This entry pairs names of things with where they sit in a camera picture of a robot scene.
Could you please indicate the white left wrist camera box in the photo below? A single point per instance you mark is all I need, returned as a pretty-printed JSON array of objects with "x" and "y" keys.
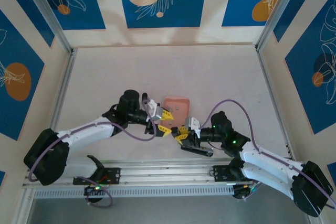
[{"x": 155, "y": 110}]

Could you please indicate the aluminium side rail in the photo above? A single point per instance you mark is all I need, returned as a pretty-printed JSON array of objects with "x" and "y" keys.
[
  {"x": 59, "y": 103},
  {"x": 267, "y": 77}
]

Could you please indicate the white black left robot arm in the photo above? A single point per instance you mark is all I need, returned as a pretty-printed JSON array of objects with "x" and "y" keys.
[{"x": 86, "y": 134}]

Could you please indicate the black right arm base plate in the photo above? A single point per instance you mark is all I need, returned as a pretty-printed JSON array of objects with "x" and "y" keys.
[{"x": 220, "y": 174}]

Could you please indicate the aluminium front rail frame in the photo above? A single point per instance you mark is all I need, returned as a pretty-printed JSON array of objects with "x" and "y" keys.
[{"x": 170, "y": 171}]

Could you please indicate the aluminium frame post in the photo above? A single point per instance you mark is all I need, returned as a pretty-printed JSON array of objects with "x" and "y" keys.
[
  {"x": 277, "y": 11},
  {"x": 48, "y": 11}
]

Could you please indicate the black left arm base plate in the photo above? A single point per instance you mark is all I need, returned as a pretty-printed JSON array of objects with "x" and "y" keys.
[{"x": 115, "y": 175}]

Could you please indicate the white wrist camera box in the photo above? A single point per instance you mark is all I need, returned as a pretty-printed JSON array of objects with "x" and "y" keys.
[
  {"x": 193, "y": 125},
  {"x": 155, "y": 110}
]

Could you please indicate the pink plastic tray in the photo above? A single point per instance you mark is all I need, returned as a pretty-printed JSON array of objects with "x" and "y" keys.
[{"x": 183, "y": 103}]

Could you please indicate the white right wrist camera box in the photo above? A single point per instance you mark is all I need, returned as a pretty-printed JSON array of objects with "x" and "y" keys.
[{"x": 193, "y": 125}]

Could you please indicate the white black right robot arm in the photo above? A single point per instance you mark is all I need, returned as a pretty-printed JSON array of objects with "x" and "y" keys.
[{"x": 267, "y": 159}]

